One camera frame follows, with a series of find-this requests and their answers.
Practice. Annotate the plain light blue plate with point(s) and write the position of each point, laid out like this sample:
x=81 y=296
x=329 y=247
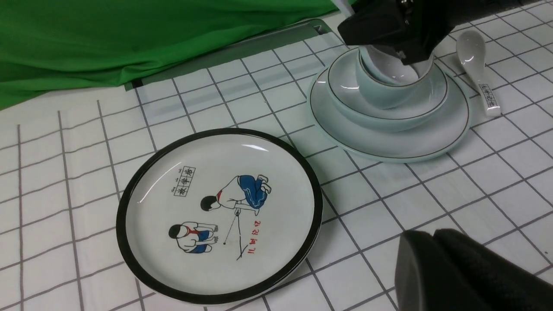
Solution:
x=430 y=121

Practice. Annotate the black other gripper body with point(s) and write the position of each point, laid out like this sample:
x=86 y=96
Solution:
x=408 y=30

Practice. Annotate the plain light blue bowl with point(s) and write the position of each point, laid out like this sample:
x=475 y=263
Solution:
x=374 y=105

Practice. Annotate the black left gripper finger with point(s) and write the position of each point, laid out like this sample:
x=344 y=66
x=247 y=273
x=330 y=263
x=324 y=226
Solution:
x=448 y=271

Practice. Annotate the green backdrop cloth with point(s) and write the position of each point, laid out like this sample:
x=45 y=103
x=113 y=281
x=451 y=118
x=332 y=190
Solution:
x=52 y=45

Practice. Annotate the black-rimmed illustrated plate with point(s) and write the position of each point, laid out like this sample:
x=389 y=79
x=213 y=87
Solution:
x=219 y=216

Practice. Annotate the light blue ceramic cup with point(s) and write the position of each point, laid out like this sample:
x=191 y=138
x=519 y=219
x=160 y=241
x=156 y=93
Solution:
x=386 y=79

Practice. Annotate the white spoon with print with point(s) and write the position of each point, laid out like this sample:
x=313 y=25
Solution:
x=471 y=52

